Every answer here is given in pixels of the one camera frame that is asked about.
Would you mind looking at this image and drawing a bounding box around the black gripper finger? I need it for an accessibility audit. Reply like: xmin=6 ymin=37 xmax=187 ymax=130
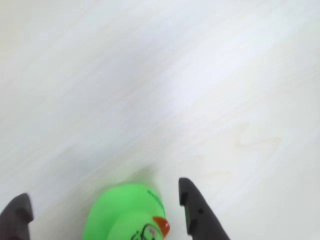
xmin=178 ymin=177 xmax=231 ymax=240
xmin=0 ymin=192 xmax=35 ymax=240

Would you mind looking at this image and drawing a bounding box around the green rubber duck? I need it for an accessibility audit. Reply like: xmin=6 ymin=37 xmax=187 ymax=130
xmin=81 ymin=182 xmax=172 ymax=240

